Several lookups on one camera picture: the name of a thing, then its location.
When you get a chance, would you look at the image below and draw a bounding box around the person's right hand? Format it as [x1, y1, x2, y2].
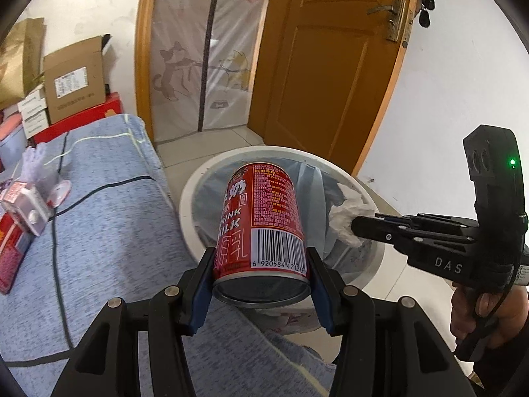
[450, 285, 529, 349]

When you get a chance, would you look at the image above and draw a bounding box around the white tissue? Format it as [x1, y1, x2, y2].
[328, 182, 375, 249]

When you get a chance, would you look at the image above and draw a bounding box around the white foam net sleeve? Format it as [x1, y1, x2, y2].
[20, 143, 50, 185]

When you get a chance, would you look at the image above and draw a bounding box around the white round trash bin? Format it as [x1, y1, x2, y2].
[180, 146, 387, 333]

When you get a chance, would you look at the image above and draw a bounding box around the person's right forearm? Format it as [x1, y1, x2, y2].
[467, 327, 529, 397]

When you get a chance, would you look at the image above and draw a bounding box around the small white box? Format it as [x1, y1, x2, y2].
[22, 118, 51, 139]
[17, 85, 45, 112]
[20, 105, 48, 124]

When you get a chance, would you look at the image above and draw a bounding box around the blue plaid tablecloth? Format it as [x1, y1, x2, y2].
[0, 113, 337, 397]

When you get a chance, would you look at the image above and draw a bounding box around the wooden door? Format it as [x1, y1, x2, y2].
[264, 0, 420, 174]

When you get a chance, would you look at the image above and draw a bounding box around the clear plastic wrapper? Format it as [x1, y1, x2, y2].
[39, 169, 72, 209]

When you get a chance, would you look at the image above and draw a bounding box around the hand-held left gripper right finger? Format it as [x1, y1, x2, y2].
[306, 247, 480, 397]

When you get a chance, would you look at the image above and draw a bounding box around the blue bucket with pink lid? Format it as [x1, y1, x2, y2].
[0, 113, 26, 172]

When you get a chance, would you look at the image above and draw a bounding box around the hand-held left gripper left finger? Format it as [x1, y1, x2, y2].
[50, 247, 218, 397]

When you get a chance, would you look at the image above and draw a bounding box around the red drink can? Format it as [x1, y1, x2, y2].
[212, 162, 312, 309]

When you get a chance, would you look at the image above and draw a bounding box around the purple and white carton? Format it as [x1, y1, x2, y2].
[0, 180, 54, 237]

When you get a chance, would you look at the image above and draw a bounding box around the brass door handle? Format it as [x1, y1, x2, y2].
[367, 0, 408, 43]

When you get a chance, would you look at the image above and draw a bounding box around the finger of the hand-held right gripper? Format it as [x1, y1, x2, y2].
[350, 215, 474, 254]
[374, 213, 477, 236]

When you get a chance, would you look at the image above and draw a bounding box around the bunch of keys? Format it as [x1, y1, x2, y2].
[417, 0, 435, 29]

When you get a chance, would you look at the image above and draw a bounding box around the red carton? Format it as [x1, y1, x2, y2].
[0, 213, 36, 294]

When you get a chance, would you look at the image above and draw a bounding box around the brown cardboard box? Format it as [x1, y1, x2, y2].
[43, 35, 109, 125]

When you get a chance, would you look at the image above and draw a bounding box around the large red box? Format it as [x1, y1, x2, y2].
[32, 92, 127, 145]

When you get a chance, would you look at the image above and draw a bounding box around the translucent cartoon print curtain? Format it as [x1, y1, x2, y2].
[149, 0, 271, 135]

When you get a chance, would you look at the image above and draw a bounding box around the brown paper bag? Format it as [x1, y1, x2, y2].
[0, 17, 46, 110]

